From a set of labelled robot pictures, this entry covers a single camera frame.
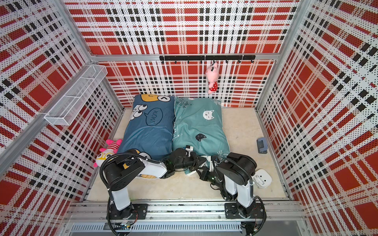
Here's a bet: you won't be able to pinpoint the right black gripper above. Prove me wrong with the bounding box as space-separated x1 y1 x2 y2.
195 169 223 191

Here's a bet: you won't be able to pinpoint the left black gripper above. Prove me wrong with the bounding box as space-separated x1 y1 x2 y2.
175 151 207 171

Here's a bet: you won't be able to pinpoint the green cat pillowcase pillow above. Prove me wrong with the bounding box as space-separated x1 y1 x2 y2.
172 97 230 160

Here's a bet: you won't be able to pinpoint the blue cartoon pillowcase pillow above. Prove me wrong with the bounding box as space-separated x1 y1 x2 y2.
118 94 175 179

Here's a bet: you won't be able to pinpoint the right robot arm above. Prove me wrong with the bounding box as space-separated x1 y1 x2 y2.
196 152 266 222

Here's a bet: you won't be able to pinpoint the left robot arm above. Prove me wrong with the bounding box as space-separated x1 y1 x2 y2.
99 148 207 220

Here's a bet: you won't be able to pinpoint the white round plastic device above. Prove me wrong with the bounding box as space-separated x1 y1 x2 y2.
253 169 272 189

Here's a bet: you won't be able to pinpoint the small grey blue device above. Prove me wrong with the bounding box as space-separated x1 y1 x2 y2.
257 137 268 154

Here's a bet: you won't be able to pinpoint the white plush doll yellow glasses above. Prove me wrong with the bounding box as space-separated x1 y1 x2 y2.
94 139 123 168

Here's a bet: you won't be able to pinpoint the pink hanging plush toy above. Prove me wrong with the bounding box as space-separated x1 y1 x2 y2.
205 62 219 94

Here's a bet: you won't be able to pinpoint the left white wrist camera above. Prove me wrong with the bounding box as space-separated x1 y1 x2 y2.
185 146 194 155

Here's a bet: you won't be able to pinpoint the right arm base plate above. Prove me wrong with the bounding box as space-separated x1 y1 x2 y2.
224 202 266 219

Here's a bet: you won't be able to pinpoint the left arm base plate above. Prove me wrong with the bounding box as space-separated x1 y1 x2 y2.
107 204 148 220

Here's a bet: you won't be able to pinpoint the black hook rail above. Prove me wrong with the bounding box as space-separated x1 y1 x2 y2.
159 55 256 63

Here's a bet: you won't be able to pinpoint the white wire mesh basket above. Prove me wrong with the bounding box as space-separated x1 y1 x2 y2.
44 64 107 126

